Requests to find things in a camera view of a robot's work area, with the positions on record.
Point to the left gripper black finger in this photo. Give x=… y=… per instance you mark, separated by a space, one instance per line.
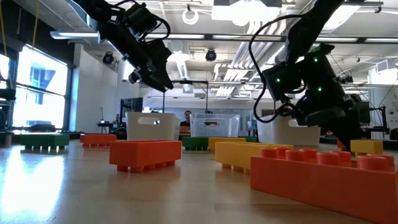
x=152 y=84
x=161 y=76

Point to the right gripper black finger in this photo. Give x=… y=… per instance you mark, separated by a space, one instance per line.
x=350 y=135

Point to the red-orange toy brick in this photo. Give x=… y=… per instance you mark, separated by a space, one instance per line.
x=340 y=147
x=98 y=140
x=311 y=186
x=143 y=154

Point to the yellow toy brick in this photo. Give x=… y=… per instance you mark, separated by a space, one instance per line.
x=236 y=155
x=367 y=146
x=225 y=140

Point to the green toy brick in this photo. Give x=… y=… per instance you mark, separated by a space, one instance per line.
x=251 y=139
x=45 y=141
x=195 y=143

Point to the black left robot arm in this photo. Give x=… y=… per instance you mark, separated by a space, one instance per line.
x=105 y=12

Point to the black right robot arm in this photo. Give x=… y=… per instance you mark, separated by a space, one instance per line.
x=311 y=28

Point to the black computer monitor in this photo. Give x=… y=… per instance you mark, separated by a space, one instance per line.
x=132 y=107
x=365 y=112

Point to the black monitor stand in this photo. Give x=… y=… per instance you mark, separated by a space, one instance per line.
x=384 y=119

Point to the person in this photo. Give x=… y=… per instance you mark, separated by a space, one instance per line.
x=187 y=117

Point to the white plastic bin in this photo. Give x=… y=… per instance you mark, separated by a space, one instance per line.
x=273 y=137
x=136 y=130

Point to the orange background box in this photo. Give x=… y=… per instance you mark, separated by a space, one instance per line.
x=185 y=129

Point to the black background desk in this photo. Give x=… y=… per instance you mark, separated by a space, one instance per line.
x=107 y=124

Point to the clear plastic bin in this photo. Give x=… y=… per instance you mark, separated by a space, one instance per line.
x=199 y=128

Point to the white ceiling unit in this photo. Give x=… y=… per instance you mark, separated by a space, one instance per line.
x=236 y=12

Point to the large bright window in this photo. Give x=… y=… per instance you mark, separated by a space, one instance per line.
x=40 y=105

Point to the black rounded background object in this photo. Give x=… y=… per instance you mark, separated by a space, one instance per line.
x=40 y=128

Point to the black box shaped equipment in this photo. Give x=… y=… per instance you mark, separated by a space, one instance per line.
x=6 y=94

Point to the black ceiling camera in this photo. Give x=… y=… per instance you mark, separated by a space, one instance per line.
x=346 y=79
x=108 y=58
x=211 y=55

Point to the black background station frame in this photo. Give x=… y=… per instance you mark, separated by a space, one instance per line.
x=192 y=82

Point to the gray cylindrical post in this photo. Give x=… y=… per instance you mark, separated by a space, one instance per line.
x=5 y=140

